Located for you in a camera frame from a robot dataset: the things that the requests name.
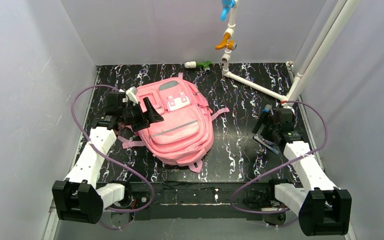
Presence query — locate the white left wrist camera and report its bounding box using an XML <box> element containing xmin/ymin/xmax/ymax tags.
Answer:
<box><xmin>119</xmin><ymin>86</ymin><xmax>139</xmax><ymax>105</ymax></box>

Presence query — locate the aluminium rail frame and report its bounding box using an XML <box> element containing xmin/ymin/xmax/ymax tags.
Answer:
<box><xmin>42</xmin><ymin>61</ymin><xmax>358</xmax><ymax>240</ymax></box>

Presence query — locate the orange tap handle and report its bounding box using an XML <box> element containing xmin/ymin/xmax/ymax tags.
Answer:
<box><xmin>214</xmin><ymin>32</ymin><xmax>237</xmax><ymax>51</ymax></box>

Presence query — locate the green white pipe fitting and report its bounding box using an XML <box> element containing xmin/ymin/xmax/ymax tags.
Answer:
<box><xmin>184</xmin><ymin>60</ymin><xmax>211</xmax><ymax>74</ymax></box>

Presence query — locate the white pvc pipe frame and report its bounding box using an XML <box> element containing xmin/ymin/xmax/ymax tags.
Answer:
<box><xmin>221</xmin><ymin>0</ymin><xmax>358</xmax><ymax>103</ymax></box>

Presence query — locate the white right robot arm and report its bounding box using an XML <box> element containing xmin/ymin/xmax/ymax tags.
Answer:
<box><xmin>252</xmin><ymin>104</ymin><xmax>352</xmax><ymax>236</ymax></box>

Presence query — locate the blue pen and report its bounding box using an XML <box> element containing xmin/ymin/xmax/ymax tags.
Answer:
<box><xmin>253</xmin><ymin>135</ymin><xmax>280</xmax><ymax>155</ymax></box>

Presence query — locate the pink student backpack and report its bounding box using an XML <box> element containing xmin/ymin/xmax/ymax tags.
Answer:
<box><xmin>118</xmin><ymin>73</ymin><xmax>230</xmax><ymax>173</ymax></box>

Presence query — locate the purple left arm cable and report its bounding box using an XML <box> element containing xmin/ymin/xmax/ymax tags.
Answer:
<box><xmin>71</xmin><ymin>84</ymin><xmax>156</xmax><ymax>231</ymax></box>

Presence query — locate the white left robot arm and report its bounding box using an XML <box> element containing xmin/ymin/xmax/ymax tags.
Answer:
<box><xmin>52</xmin><ymin>87</ymin><xmax>163</xmax><ymax>224</ymax></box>

